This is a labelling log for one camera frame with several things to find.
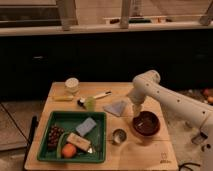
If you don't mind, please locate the dark purple bowl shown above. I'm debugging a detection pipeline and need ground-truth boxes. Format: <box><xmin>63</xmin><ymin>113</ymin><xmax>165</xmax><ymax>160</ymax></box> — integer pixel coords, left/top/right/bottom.
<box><xmin>133</xmin><ymin>111</ymin><xmax>160</xmax><ymax>136</ymax></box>

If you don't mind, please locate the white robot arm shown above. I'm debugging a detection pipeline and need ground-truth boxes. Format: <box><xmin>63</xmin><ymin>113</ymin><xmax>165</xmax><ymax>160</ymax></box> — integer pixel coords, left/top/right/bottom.
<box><xmin>128</xmin><ymin>70</ymin><xmax>213</xmax><ymax>171</ymax></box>

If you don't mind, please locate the blue folded towel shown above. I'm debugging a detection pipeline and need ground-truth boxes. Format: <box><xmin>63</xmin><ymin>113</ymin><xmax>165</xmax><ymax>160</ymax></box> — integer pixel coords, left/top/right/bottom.
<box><xmin>103</xmin><ymin>100</ymin><xmax>127</xmax><ymax>117</ymax></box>

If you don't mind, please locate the small metal cup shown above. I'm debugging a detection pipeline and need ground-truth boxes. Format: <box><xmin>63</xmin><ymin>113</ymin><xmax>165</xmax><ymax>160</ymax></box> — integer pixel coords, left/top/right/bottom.
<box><xmin>112</xmin><ymin>129</ymin><xmax>127</xmax><ymax>145</ymax></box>

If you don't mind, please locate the blue sponge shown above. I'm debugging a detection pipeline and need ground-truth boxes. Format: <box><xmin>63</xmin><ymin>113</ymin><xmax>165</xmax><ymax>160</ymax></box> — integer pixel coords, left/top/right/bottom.
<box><xmin>76</xmin><ymin>117</ymin><xmax>96</xmax><ymax>137</ymax></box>

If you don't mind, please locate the small black bottle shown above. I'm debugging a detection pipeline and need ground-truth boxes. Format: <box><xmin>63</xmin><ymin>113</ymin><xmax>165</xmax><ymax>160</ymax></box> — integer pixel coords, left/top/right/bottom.
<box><xmin>77</xmin><ymin>99</ymin><xmax>85</xmax><ymax>107</ymax></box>

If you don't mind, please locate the wooden table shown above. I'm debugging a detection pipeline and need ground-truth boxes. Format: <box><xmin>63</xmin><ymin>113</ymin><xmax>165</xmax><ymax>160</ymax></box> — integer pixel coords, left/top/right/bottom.
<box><xmin>24</xmin><ymin>82</ymin><xmax>178</xmax><ymax>171</ymax></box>

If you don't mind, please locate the white round jar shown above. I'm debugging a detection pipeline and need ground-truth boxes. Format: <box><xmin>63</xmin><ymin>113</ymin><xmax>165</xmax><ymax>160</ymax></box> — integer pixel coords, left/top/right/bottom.
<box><xmin>65</xmin><ymin>78</ymin><xmax>79</xmax><ymax>93</ymax></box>

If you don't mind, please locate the tan wooden block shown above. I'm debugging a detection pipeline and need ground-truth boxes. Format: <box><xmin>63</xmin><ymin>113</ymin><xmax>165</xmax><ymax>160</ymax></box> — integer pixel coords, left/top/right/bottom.
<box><xmin>67</xmin><ymin>133</ymin><xmax>91</xmax><ymax>151</ymax></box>

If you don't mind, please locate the green plastic tray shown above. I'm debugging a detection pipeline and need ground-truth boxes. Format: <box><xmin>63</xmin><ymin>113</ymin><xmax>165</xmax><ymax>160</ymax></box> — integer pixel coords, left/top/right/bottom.
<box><xmin>37</xmin><ymin>111</ymin><xmax>106</xmax><ymax>163</ymax></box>

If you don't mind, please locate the yellow banana-like stick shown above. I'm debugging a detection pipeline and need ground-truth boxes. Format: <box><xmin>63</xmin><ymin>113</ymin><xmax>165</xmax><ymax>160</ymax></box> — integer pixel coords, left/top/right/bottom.
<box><xmin>53</xmin><ymin>96</ymin><xmax>74</xmax><ymax>101</ymax></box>

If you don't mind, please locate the orange fruit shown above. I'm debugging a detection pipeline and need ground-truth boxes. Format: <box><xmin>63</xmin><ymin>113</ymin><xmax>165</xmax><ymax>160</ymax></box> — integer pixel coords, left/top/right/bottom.
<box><xmin>61</xmin><ymin>143</ymin><xmax>77</xmax><ymax>158</ymax></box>

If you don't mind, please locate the bunch of dark grapes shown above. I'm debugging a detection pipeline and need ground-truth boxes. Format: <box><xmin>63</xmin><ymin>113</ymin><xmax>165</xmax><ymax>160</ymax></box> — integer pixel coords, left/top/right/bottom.
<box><xmin>47</xmin><ymin>125</ymin><xmax>64</xmax><ymax>149</ymax></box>

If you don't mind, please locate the cream handled brush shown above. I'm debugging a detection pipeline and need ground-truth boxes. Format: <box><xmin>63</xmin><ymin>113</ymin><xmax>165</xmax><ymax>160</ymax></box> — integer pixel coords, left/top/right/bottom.
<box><xmin>93</xmin><ymin>91</ymin><xmax>112</xmax><ymax>99</ymax></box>

